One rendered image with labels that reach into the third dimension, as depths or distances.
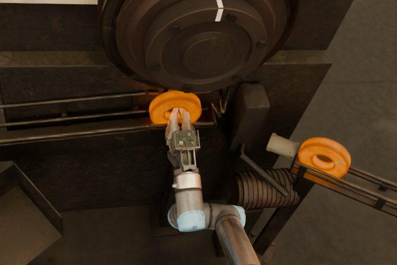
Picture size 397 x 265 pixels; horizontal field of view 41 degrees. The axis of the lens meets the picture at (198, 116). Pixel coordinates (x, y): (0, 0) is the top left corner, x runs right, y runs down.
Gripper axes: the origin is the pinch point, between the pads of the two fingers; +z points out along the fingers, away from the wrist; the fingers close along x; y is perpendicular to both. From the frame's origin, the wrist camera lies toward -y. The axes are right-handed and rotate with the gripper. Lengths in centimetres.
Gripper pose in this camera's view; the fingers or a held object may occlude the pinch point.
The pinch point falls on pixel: (178, 108)
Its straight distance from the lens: 155.5
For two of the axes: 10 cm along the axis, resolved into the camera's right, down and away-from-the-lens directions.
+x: -9.7, 0.4, -2.5
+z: -1.1, -9.5, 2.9
